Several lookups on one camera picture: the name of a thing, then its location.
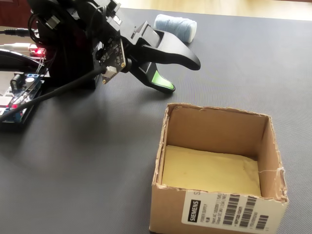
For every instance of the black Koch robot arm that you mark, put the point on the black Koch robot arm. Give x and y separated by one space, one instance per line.
68 48

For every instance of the dark grey mat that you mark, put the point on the dark grey mat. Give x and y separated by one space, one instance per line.
97 170

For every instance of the yellow foam pad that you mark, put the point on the yellow foam pad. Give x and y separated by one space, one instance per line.
209 170

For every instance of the black power plug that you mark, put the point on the black power plug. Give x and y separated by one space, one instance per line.
17 32

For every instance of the blue circuit board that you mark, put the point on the blue circuit board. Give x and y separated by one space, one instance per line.
34 84

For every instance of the small motor controller board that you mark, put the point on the small motor controller board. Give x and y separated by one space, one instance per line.
37 51

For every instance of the black camera circuit board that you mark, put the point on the black camera circuit board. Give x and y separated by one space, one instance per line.
114 53

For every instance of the open brown cardboard box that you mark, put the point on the open brown cardboard box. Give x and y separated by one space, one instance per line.
170 209

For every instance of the white barcode label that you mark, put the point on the white barcode label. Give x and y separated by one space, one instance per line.
207 214

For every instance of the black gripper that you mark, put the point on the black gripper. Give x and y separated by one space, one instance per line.
126 29

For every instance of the light blue yarn-wrapped block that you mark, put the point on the light blue yarn-wrapped block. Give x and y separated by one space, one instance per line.
175 26

